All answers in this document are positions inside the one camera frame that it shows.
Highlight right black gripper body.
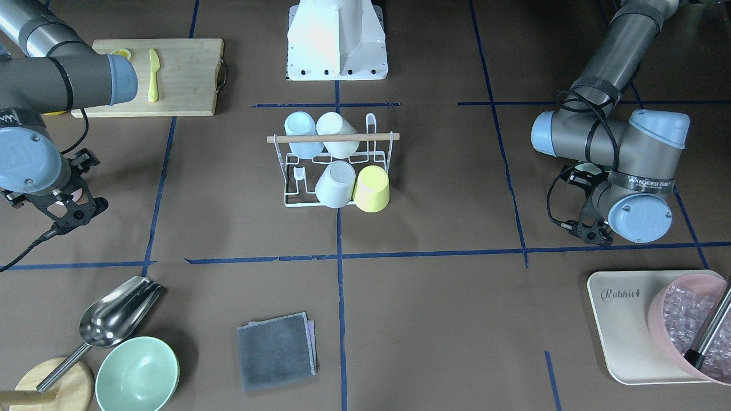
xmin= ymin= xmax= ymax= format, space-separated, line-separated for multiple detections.
xmin=2 ymin=148 xmax=108 ymax=237

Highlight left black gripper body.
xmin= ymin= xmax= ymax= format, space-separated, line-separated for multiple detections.
xmin=561 ymin=164 xmax=613 ymax=247

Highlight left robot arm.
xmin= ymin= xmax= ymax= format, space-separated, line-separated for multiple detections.
xmin=532 ymin=1 xmax=690 ymax=247

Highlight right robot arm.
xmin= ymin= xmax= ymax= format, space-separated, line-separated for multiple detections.
xmin=1 ymin=1 xmax=138 ymax=241

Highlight yellow cup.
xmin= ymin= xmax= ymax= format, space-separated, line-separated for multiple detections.
xmin=353 ymin=166 xmax=391 ymax=213

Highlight light blue cup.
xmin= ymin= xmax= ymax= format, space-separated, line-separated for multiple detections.
xmin=284 ymin=111 xmax=324 ymax=160

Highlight grey cup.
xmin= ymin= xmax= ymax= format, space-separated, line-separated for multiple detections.
xmin=315 ymin=160 xmax=356 ymax=208

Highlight white cup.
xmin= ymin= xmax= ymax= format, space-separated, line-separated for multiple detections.
xmin=316 ymin=112 xmax=360 ymax=159

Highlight beige Rabbit tray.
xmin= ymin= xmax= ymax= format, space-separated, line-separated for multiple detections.
xmin=587 ymin=269 xmax=726 ymax=385

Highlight steel scoop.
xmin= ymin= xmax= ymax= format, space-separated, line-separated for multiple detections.
xmin=36 ymin=276 xmax=163 ymax=393

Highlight pink bowl with ice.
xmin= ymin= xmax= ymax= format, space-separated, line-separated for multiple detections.
xmin=647 ymin=272 xmax=729 ymax=386

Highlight lemon slice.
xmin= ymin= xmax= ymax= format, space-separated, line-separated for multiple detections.
xmin=110 ymin=49 xmax=132 ymax=62

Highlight yellow plastic knife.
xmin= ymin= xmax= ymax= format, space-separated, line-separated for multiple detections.
xmin=148 ymin=49 xmax=161 ymax=103

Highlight wooden cutting board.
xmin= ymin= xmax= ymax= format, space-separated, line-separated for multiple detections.
xmin=71 ymin=38 xmax=224 ymax=118

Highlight mint green bowl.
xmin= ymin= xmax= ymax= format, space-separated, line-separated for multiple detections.
xmin=95 ymin=336 xmax=180 ymax=410

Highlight wooden mug tree stand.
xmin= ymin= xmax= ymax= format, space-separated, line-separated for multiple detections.
xmin=2 ymin=357 xmax=94 ymax=410

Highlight grey folded cloth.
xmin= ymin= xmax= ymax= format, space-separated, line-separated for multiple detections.
xmin=236 ymin=312 xmax=318 ymax=391

